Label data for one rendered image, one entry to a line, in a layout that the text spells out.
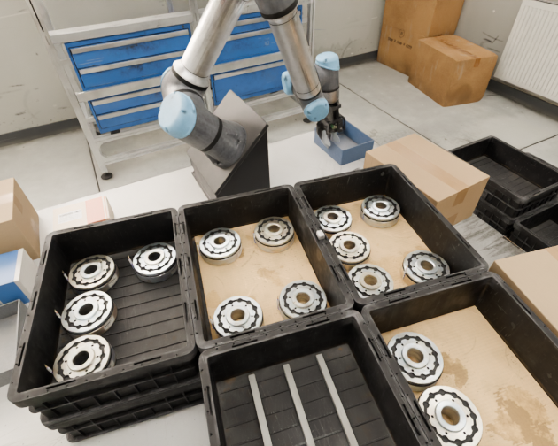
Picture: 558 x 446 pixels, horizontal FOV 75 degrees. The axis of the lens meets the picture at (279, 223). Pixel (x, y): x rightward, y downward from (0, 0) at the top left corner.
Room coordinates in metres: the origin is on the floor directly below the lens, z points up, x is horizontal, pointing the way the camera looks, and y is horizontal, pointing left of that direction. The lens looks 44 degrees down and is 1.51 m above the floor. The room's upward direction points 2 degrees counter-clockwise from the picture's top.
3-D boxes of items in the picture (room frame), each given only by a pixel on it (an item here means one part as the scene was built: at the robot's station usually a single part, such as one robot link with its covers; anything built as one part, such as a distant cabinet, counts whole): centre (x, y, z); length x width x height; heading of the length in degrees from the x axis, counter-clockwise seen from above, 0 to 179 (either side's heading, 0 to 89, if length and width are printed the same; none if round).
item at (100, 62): (2.31, 0.83, 0.60); 0.72 x 0.03 x 0.56; 116
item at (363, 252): (0.59, -0.17, 0.86); 0.10 x 0.10 x 0.01
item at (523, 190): (1.28, -0.99, 0.37); 0.40 x 0.30 x 0.45; 26
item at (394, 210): (0.73, -0.28, 0.86); 0.10 x 0.10 x 0.01
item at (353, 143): (1.28, -0.27, 0.74); 0.20 x 0.15 x 0.07; 26
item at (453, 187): (0.93, -0.46, 0.78); 0.30 x 0.22 x 0.16; 29
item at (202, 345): (0.53, 0.06, 0.92); 0.40 x 0.30 x 0.02; 15
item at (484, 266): (0.61, -0.23, 0.92); 0.40 x 0.30 x 0.02; 15
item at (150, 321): (0.45, 0.34, 0.87); 0.40 x 0.30 x 0.11; 15
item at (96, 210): (0.84, 0.61, 0.74); 0.16 x 0.12 x 0.07; 113
